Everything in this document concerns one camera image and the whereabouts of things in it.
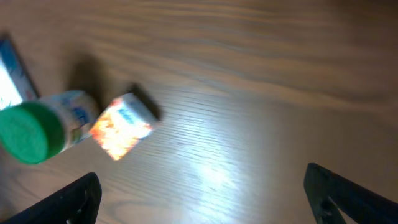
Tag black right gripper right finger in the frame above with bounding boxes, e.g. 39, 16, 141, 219
303, 163, 397, 223

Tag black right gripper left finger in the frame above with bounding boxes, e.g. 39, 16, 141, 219
2, 172, 102, 224

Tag green lid jar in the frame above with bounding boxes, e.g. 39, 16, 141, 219
0, 90, 100, 165

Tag small orange box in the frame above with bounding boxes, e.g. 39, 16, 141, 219
90, 93, 157, 161

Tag white Panadol box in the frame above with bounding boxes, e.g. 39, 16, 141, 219
1, 35, 38, 110

